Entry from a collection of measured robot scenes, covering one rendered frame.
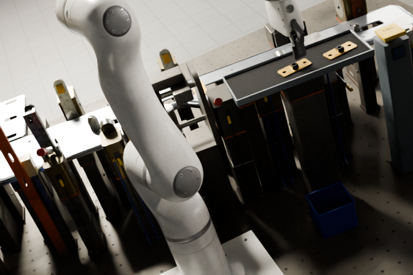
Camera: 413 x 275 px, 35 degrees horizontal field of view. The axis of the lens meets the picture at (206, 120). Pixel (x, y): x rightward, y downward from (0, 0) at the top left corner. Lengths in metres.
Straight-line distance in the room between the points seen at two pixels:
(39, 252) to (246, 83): 0.91
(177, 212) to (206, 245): 0.11
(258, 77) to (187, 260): 0.49
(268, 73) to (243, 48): 1.15
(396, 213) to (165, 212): 0.68
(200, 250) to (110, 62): 0.53
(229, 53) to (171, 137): 1.46
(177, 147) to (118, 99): 0.17
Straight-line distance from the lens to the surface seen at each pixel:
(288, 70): 1.67
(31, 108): 1.83
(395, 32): 1.75
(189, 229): 1.53
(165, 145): 1.39
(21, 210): 2.35
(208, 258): 1.59
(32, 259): 2.17
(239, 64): 2.09
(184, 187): 1.40
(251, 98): 1.61
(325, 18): 2.91
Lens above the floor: 2.01
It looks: 33 degrees down
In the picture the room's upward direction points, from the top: 19 degrees counter-clockwise
